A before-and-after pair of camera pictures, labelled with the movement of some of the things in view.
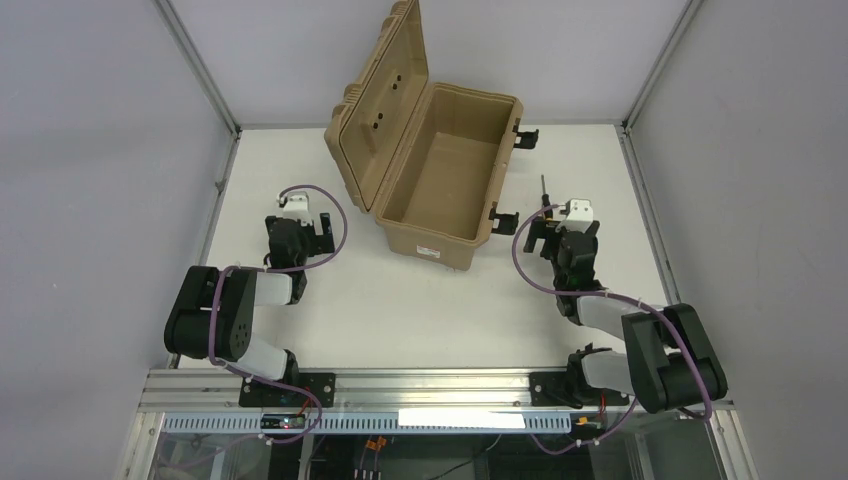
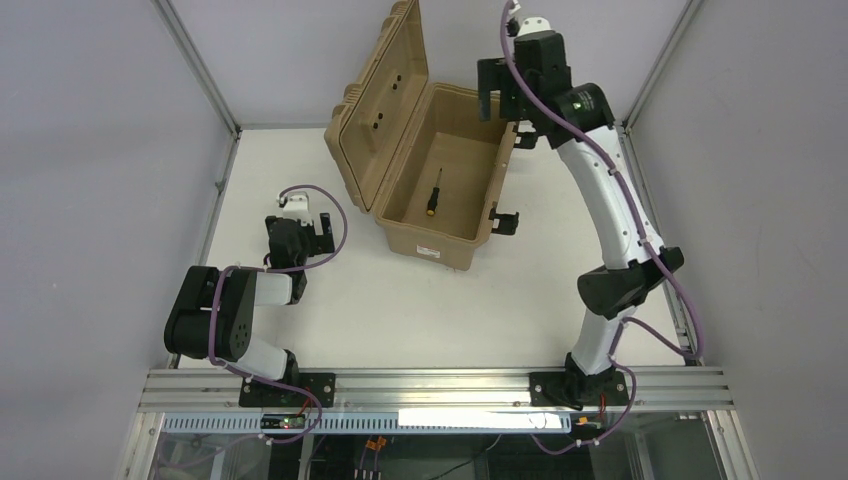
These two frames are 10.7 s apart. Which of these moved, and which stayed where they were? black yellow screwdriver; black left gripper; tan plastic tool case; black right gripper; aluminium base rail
Moved: black right gripper; black yellow screwdriver
Stayed: tan plastic tool case; black left gripper; aluminium base rail
